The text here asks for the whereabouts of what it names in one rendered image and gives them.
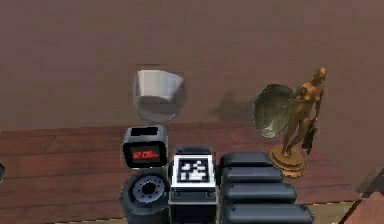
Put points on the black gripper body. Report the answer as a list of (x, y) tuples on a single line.
[(146, 190)]

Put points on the white container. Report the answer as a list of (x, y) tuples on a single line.
[(156, 96)]

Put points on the brown wooden chest of drawers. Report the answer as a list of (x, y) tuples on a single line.
[(66, 173)]

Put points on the black digital alarm clock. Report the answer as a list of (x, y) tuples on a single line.
[(145, 146)]

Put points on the golden figure statue with shell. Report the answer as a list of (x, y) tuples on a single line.
[(301, 110)]

